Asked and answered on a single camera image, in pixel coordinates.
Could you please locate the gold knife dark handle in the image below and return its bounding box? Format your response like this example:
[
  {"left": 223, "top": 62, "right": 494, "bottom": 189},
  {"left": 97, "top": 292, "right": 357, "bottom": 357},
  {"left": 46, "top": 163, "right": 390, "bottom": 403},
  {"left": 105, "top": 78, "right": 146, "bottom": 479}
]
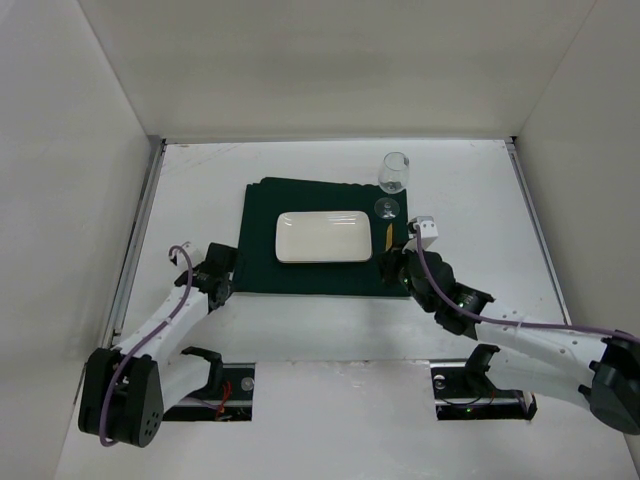
[{"left": 385, "top": 223, "right": 394, "bottom": 251}]

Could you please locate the purple cable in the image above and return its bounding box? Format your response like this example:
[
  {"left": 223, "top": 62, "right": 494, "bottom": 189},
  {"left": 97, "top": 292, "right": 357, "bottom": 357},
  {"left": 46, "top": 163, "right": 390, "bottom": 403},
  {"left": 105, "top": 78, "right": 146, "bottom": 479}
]
[
  {"left": 98, "top": 244, "right": 236, "bottom": 447},
  {"left": 408, "top": 219, "right": 640, "bottom": 416}
]

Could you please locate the aluminium table rail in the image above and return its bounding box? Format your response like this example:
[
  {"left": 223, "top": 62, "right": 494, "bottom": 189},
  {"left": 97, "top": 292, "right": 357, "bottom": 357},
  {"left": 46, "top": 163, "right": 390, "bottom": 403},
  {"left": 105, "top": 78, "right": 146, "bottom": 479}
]
[
  {"left": 505, "top": 137, "right": 573, "bottom": 325},
  {"left": 100, "top": 135, "right": 166, "bottom": 348}
]

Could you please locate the left aluminium table rail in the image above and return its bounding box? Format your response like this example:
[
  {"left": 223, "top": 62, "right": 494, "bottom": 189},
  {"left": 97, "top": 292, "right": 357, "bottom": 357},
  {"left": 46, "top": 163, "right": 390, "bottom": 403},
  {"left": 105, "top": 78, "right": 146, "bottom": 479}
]
[{"left": 100, "top": 135, "right": 166, "bottom": 348}]

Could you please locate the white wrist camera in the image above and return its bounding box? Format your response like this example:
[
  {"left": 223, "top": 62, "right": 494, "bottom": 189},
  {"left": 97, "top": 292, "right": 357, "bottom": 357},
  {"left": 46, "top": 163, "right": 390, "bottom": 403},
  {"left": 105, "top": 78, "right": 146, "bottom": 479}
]
[
  {"left": 406, "top": 216, "right": 439, "bottom": 249},
  {"left": 168, "top": 241, "right": 205, "bottom": 272}
]

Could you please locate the clear wine glass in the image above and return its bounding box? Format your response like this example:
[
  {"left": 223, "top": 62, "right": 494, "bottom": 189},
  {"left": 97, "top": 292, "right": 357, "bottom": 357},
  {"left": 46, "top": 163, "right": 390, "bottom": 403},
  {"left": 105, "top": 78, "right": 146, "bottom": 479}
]
[{"left": 374, "top": 152, "right": 410, "bottom": 220}]

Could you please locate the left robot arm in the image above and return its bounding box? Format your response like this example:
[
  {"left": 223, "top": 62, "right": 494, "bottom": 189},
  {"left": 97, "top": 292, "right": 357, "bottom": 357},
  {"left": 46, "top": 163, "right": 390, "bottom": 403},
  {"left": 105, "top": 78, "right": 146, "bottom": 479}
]
[{"left": 78, "top": 243, "right": 238, "bottom": 448}]

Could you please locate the right aluminium table rail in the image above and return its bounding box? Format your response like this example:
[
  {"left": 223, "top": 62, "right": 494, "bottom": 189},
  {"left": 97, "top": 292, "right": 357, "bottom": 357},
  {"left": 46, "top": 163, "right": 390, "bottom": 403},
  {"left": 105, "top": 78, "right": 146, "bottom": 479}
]
[{"left": 505, "top": 137, "right": 573, "bottom": 325}]

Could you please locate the white rectangular plate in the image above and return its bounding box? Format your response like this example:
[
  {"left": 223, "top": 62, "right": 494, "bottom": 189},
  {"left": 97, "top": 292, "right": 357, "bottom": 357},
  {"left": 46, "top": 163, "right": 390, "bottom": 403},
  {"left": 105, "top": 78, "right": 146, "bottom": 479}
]
[{"left": 275, "top": 211, "right": 373, "bottom": 264}]

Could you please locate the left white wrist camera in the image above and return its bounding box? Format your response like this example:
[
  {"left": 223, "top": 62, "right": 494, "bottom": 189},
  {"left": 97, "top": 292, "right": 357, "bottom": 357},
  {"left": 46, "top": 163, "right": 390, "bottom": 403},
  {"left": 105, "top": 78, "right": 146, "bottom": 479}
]
[{"left": 168, "top": 241, "right": 205, "bottom": 272}]

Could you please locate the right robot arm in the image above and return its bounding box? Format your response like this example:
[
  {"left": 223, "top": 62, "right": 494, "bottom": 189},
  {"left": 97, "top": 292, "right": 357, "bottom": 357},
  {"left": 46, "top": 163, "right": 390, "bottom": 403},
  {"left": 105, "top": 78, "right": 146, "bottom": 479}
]
[{"left": 376, "top": 245, "right": 639, "bottom": 435}]

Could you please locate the dark green cloth placemat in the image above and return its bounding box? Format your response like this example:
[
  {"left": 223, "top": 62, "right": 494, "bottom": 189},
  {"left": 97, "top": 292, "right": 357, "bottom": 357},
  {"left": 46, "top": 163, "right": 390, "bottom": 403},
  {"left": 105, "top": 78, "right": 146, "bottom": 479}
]
[{"left": 233, "top": 177, "right": 409, "bottom": 298}]

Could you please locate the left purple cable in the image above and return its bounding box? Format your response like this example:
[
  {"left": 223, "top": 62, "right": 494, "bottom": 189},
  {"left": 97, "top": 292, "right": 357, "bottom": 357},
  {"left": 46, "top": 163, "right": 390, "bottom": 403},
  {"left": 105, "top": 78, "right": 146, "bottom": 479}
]
[{"left": 98, "top": 244, "right": 236, "bottom": 447}]

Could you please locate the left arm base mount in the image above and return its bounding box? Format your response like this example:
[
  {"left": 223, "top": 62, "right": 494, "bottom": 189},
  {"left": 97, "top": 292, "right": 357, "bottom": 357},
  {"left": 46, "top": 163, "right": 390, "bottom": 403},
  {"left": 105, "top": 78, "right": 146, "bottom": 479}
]
[{"left": 159, "top": 347, "right": 255, "bottom": 422}]

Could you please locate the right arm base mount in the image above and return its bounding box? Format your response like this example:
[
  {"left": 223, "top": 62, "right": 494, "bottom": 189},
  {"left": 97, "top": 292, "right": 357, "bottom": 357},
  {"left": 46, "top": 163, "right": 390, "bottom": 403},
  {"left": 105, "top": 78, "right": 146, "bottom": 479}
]
[{"left": 430, "top": 344, "right": 538, "bottom": 421}]

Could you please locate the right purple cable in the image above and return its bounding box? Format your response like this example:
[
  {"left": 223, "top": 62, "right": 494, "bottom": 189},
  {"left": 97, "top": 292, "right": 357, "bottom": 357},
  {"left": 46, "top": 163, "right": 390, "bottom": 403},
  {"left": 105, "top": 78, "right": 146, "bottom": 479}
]
[{"left": 408, "top": 219, "right": 640, "bottom": 416}]

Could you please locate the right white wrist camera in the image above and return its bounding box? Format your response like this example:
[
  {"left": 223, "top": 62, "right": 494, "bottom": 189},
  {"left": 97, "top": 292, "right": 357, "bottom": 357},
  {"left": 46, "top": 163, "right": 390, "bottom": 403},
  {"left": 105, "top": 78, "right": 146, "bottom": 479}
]
[{"left": 406, "top": 216, "right": 439, "bottom": 249}]

